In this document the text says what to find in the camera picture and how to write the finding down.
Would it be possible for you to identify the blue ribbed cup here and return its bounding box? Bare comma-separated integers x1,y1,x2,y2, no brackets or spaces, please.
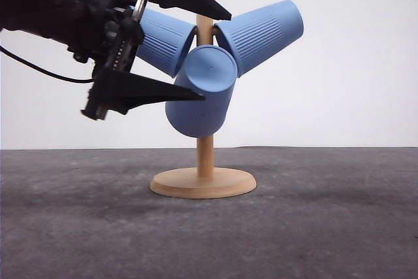
165,44,237,137
213,0,304,77
136,7,197,78

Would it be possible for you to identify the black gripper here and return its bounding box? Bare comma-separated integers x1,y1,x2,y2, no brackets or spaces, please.
0,0,206,121

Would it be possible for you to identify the black cable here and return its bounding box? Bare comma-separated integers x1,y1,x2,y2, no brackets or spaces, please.
0,47,93,82

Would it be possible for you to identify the wooden mug tree stand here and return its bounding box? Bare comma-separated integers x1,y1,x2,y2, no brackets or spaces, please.
150,0,257,199

